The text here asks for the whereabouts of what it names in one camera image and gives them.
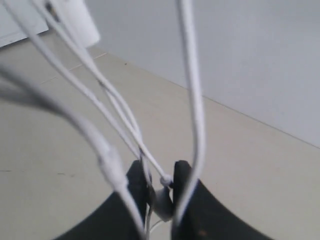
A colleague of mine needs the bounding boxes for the white wired earphones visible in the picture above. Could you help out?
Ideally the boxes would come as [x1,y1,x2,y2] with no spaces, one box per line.
[0,0,207,240]

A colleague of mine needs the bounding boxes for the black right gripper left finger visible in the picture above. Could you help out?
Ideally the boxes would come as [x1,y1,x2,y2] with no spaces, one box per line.
[57,160,148,240]

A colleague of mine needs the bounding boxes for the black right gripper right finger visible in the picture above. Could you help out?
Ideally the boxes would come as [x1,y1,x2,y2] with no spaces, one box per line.
[170,159,272,240]

